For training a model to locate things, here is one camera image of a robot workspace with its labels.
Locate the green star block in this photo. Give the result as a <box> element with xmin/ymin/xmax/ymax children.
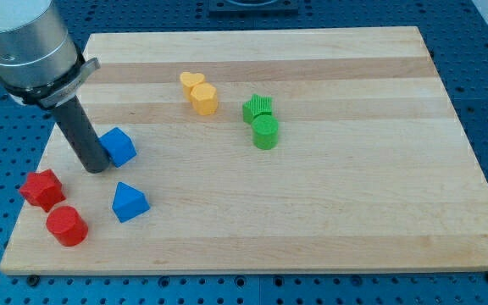
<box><xmin>242</xmin><ymin>94</ymin><xmax>273</xmax><ymax>125</ymax></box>

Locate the wooden board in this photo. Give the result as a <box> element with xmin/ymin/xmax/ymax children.
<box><xmin>0</xmin><ymin>26</ymin><xmax>488</xmax><ymax>275</ymax></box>

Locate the blue cube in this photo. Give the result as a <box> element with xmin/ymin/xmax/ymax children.
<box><xmin>99</xmin><ymin>127</ymin><xmax>137</xmax><ymax>168</ymax></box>

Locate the yellow hexagon block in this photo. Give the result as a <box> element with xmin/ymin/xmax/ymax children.
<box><xmin>191</xmin><ymin>83</ymin><xmax>219</xmax><ymax>115</ymax></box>

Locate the yellow heart block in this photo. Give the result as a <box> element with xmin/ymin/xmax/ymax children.
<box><xmin>180</xmin><ymin>71</ymin><xmax>206</xmax><ymax>102</ymax></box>

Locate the red cylinder block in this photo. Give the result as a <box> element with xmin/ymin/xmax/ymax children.
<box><xmin>46</xmin><ymin>206</ymin><xmax>88</xmax><ymax>247</ymax></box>

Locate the red star block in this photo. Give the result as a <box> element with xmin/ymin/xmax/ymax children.
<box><xmin>19</xmin><ymin>169</ymin><xmax>66</xmax><ymax>213</ymax></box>

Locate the blue triangle block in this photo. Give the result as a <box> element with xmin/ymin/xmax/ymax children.
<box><xmin>112</xmin><ymin>182</ymin><xmax>150</xmax><ymax>223</ymax></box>

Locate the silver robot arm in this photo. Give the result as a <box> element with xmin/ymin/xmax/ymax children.
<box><xmin>0</xmin><ymin>0</ymin><xmax>100</xmax><ymax>108</ymax></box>

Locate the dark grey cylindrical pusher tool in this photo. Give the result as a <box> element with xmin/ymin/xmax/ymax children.
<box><xmin>51</xmin><ymin>97</ymin><xmax>110</xmax><ymax>174</ymax></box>

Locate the green cylinder block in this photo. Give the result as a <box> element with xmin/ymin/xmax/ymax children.
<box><xmin>251</xmin><ymin>114</ymin><xmax>279</xmax><ymax>150</ymax></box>

